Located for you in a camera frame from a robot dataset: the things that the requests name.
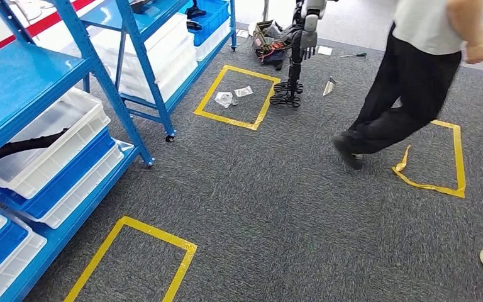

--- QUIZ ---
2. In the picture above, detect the metal scraper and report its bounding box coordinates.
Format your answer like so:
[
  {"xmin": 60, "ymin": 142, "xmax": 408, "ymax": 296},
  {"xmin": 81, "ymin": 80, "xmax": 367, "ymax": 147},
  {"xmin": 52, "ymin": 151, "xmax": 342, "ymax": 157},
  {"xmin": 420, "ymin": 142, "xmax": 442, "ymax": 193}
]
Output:
[{"xmin": 323, "ymin": 76, "xmax": 339, "ymax": 97}]

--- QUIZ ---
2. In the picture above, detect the red barrier belt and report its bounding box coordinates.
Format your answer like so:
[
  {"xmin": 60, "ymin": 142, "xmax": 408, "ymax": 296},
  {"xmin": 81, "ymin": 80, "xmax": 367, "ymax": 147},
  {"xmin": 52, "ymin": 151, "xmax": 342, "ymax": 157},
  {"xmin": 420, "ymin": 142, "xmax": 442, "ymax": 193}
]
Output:
[{"xmin": 0, "ymin": 0, "xmax": 96, "ymax": 64}]

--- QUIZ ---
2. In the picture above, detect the crumpled clear plastic wrap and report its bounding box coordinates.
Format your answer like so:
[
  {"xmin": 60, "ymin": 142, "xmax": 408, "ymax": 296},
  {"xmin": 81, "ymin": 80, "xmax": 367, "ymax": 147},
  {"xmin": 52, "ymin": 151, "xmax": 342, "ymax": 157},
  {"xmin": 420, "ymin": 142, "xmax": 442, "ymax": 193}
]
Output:
[{"xmin": 214, "ymin": 91, "xmax": 239, "ymax": 109}]

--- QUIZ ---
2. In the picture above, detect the torn yellow floor tape square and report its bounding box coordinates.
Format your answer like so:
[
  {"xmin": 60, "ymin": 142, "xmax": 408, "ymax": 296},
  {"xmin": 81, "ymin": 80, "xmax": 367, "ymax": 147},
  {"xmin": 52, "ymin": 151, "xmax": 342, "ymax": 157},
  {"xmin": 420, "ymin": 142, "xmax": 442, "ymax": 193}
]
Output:
[{"xmin": 391, "ymin": 120, "xmax": 467, "ymax": 199}]

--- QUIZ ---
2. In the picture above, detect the standing humanoid robot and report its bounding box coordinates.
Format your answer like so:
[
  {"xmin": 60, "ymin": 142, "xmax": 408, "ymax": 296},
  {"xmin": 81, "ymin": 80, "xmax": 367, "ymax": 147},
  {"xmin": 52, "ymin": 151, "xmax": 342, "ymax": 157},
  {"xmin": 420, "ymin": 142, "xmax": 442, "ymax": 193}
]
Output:
[{"xmin": 269, "ymin": 0, "xmax": 330, "ymax": 108}]

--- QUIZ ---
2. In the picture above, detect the blue metal shelf rack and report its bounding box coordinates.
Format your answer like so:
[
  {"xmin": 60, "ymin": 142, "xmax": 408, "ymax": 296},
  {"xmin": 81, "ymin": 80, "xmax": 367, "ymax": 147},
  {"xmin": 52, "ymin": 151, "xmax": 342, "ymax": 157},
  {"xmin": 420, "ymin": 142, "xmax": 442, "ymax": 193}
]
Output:
[
  {"xmin": 79, "ymin": 0, "xmax": 238, "ymax": 143},
  {"xmin": 0, "ymin": 0, "xmax": 155, "ymax": 302}
]

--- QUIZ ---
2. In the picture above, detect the black plastic part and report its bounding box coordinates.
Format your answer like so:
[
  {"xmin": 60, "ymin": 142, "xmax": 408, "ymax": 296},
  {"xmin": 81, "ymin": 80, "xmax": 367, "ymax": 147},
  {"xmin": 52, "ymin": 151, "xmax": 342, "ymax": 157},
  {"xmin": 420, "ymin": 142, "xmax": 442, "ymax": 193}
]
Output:
[
  {"xmin": 185, "ymin": 0, "xmax": 208, "ymax": 31},
  {"xmin": 0, "ymin": 128, "xmax": 69, "ymax": 160}
]

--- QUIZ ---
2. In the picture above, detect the black orange tool bag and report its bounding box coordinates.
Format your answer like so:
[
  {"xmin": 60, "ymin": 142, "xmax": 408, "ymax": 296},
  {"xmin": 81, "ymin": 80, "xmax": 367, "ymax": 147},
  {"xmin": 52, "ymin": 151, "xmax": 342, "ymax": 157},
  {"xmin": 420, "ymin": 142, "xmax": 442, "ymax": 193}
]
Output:
[{"xmin": 252, "ymin": 20, "xmax": 294, "ymax": 71}]

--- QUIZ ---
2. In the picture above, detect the white car body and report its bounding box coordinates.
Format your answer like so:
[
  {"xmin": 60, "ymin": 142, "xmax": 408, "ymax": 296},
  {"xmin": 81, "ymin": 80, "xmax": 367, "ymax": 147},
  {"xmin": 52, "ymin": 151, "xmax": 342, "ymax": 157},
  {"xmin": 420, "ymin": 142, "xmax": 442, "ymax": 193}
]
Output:
[{"xmin": 0, "ymin": 0, "xmax": 96, "ymax": 67}]

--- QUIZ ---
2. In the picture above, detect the person's hand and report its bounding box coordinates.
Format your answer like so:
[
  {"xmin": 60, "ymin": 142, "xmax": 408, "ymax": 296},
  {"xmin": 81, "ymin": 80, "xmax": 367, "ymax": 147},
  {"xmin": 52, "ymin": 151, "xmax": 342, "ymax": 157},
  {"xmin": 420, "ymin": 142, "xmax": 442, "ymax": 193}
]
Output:
[{"xmin": 464, "ymin": 39, "xmax": 483, "ymax": 65}]

